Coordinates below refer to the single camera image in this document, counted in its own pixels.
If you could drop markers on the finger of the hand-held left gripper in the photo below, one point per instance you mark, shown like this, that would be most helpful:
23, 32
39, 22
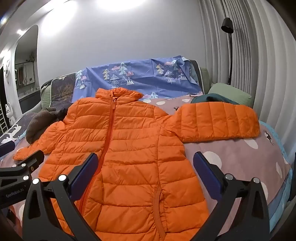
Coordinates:
5, 149
34, 160

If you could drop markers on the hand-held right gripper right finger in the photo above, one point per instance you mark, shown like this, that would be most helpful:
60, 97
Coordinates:
205, 171

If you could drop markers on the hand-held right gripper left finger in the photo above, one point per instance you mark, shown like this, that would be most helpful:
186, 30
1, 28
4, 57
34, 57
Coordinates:
85, 171

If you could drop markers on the orange puffer jacket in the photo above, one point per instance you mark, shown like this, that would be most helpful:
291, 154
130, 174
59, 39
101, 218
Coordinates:
138, 150

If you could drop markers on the white rack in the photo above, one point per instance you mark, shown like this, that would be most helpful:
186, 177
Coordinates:
2, 120

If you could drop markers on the white bunny figure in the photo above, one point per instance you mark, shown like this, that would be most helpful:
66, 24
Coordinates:
10, 113

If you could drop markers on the brown plush garment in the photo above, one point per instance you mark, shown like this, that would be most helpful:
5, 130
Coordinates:
39, 122

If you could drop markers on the black garment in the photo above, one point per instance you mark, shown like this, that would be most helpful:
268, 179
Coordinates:
63, 114

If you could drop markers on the teal garment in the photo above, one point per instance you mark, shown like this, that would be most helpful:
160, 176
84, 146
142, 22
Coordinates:
212, 97

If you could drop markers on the green pillow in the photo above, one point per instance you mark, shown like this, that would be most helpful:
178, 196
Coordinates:
231, 92

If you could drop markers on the blue tree-print bedsheet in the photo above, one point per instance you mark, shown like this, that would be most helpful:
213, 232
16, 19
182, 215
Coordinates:
143, 76

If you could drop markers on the white pleated curtain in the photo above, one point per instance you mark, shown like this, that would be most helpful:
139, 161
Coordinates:
254, 58

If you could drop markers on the black floor lamp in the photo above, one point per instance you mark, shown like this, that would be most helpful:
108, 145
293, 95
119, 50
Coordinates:
227, 25

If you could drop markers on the ceiling light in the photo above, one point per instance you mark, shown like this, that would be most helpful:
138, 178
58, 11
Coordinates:
115, 4

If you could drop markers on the arched wall mirror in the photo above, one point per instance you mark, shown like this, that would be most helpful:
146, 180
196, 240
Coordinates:
26, 69

